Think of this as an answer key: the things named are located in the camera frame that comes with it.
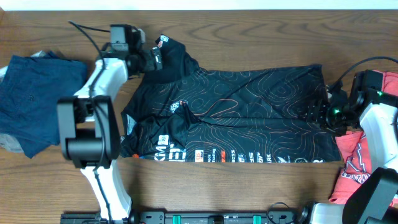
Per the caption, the red printed t-shirt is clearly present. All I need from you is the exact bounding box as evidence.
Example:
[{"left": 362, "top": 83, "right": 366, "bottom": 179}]
[{"left": 329, "top": 70, "right": 397, "bottom": 204}]

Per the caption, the black patterned jersey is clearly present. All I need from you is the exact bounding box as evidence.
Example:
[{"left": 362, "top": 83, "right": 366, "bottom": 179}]
[{"left": 120, "top": 35, "right": 340, "bottom": 163}]

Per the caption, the folded navy blue garment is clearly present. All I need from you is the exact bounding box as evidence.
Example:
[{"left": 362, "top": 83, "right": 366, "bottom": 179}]
[{"left": 1, "top": 52, "right": 88, "bottom": 158}]

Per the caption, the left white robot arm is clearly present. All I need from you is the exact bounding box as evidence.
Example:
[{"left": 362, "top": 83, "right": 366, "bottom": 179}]
[{"left": 57, "top": 47, "right": 162, "bottom": 223}]

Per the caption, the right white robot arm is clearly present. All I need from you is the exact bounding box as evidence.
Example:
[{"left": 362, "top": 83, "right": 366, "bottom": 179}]
[{"left": 298, "top": 89, "right": 397, "bottom": 223}]

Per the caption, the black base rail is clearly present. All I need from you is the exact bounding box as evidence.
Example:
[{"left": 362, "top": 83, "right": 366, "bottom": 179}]
[{"left": 60, "top": 208, "right": 310, "bottom": 224}]

